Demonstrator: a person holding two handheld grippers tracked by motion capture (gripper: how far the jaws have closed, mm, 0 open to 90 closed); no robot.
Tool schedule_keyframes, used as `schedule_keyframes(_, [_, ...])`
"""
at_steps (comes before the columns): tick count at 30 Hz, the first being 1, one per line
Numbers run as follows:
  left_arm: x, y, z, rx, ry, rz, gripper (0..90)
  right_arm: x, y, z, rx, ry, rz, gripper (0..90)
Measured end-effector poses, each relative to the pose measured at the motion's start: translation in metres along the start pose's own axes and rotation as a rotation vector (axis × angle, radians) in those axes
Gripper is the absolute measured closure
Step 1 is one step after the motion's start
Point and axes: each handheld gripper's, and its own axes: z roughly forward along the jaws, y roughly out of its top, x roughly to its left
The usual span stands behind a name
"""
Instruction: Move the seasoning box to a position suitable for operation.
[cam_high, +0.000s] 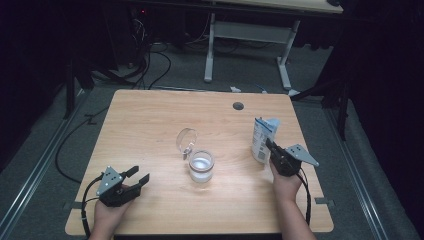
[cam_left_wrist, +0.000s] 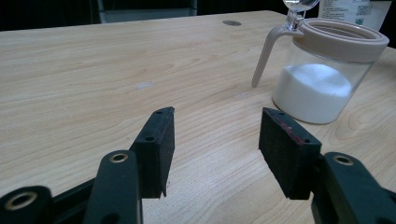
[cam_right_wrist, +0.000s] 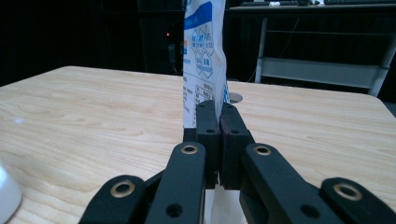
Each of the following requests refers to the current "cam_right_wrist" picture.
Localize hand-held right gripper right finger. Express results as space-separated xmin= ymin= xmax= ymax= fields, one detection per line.
xmin=219 ymin=103 xmax=256 ymax=191

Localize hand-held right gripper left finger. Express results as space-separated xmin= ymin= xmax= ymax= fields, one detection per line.
xmin=182 ymin=99 xmax=223 ymax=189

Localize black device with red light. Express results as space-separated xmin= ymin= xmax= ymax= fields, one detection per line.
xmin=164 ymin=29 xmax=180 ymax=77

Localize white metal frame desk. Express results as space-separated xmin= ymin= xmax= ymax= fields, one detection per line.
xmin=223 ymin=2 xmax=396 ymax=98

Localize clear glass mug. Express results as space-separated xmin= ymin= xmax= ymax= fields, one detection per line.
xmin=0 ymin=158 xmax=23 ymax=224

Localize dark round table grommet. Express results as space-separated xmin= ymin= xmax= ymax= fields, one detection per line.
xmin=228 ymin=91 xmax=244 ymax=105

